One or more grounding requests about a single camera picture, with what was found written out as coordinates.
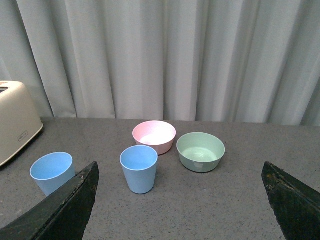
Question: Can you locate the grey curtain backdrop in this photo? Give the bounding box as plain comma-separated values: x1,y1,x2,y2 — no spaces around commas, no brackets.
0,0,320,126

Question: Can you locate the cream white toaster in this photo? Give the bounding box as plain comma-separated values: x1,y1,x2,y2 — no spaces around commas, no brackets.
0,81,44,166

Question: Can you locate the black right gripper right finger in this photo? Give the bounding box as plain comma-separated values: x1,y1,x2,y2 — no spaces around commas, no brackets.
261,162,320,240

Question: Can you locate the pink bowl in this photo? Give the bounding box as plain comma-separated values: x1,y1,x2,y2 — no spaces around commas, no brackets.
132,120,177,155

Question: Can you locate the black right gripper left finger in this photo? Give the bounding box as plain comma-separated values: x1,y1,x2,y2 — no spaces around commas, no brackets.
0,161,100,240

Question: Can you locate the green bowl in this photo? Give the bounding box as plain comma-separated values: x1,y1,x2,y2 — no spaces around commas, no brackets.
176,132,226,173

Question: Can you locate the blue cup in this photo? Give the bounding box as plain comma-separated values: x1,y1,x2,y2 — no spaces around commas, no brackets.
29,152,76,197
120,145,158,194

